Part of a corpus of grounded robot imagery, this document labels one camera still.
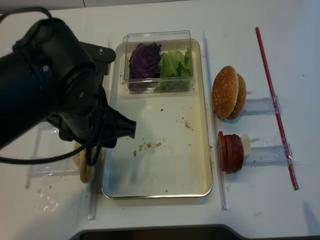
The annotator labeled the clear plastic vegetable box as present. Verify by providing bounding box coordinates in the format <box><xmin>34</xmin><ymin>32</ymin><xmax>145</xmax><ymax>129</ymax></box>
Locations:
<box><xmin>122</xmin><ymin>30</ymin><xmax>193</xmax><ymax>94</ymax></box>

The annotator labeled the clear inner right rail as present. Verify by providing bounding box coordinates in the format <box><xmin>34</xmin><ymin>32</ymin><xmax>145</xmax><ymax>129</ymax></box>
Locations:
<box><xmin>202</xmin><ymin>31</ymin><xmax>229</xmax><ymax>211</ymax></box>

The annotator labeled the clear tape patch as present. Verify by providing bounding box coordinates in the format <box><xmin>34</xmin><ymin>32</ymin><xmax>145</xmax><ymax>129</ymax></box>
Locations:
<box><xmin>36</xmin><ymin>186</ymin><xmax>60</xmax><ymax>213</ymax></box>

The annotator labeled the green lettuce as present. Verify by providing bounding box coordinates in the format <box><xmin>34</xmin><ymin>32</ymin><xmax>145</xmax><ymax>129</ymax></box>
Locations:
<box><xmin>154</xmin><ymin>48</ymin><xmax>192</xmax><ymax>92</ymax></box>

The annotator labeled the clear lane sesame bun right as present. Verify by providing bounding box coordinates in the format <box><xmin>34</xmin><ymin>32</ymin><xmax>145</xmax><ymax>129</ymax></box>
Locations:
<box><xmin>240</xmin><ymin>96</ymin><xmax>282</xmax><ymax>116</ymax></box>

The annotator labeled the clear lane tomato left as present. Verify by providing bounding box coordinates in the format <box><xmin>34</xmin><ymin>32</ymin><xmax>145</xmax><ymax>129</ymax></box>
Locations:
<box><xmin>37</xmin><ymin>122</ymin><xmax>59</xmax><ymax>132</ymax></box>

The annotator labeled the cream metal tray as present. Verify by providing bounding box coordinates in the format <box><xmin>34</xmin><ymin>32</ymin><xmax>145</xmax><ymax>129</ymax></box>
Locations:
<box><xmin>101</xmin><ymin>40</ymin><xmax>213</xmax><ymax>199</ymax></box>

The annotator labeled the clear lane bun left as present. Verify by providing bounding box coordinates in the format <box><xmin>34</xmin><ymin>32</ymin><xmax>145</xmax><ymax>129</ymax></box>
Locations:
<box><xmin>26</xmin><ymin>157</ymin><xmax>79</xmax><ymax>178</ymax></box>

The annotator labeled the sesame bun rear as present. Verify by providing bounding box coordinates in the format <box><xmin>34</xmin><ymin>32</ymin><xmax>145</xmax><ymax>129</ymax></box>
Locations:
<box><xmin>227</xmin><ymin>73</ymin><xmax>247</xmax><ymax>121</ymax></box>

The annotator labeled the meat patty stack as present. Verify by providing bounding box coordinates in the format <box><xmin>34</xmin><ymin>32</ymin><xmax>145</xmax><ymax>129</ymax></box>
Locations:
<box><xmin>217</xmin><ymin>131</ymin><xmax>245</xmax><ymax>174</ymax></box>

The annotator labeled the clear lane patty right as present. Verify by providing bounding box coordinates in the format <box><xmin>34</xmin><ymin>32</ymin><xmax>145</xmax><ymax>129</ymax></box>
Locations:
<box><xmin>243</xmin><ymin>144</ymin><xmax>299</xmax><ymax>167</ymax></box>

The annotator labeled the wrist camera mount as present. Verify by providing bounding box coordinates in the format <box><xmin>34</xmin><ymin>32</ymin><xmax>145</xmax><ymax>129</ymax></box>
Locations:
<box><xmin>80</xmin><ymin>42</ymin><xmax>116</xmax><ymax>76</ymax></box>

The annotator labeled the black cable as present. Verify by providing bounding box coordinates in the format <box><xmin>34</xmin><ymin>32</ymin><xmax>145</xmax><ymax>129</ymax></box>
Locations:
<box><xmin>0</xmin><ymin>6</ymin><xmax>108</xmax><ymax>167</ymax></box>

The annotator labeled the red outer right rail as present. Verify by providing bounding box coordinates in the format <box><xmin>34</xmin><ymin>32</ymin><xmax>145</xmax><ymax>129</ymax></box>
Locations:
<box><xmin>255</xmin><ymin>26</ymin><xmax>299</xmax><ymax>191</ymax></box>

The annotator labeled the purple cabbage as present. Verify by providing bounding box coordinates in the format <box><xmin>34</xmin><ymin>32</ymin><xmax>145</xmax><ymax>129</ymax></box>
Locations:
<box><xmin>128</xmin><ymin>42</ymin><xmax>161</xmax><ymax>92</ymax></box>

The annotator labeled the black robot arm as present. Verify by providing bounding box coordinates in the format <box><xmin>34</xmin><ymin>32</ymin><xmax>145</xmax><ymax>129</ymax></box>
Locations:
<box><xmin>0</xmin><ymin>18</ymin><xmax>136</xmax><ymax>148</ymax></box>

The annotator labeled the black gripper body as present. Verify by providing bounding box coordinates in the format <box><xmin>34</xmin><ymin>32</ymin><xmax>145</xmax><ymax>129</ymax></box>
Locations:
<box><xmin>58</xmin><ymin>105</ymin><xmax>136</xmax><ymax>148</ymax></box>

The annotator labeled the white pusher block patty lane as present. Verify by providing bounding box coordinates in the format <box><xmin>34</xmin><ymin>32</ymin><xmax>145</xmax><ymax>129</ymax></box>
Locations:
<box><xmin>240</xmin><ymin>133</ymin><xmax>251</xmax><ymax>159</ymax></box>

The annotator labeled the bun half slice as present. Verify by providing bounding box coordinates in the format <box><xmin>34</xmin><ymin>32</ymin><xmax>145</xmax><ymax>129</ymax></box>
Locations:
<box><xmin>72</xmin><ymin>148</ymin><xmax>88</xmax><ymax>184</ymax></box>

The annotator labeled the sesame bun front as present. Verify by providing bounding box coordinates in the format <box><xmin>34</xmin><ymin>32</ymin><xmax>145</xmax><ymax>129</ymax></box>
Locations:
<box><xmin>212</xmin><ymin>65</ymin><xmax>239</xmax><ymax>119</ymax></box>

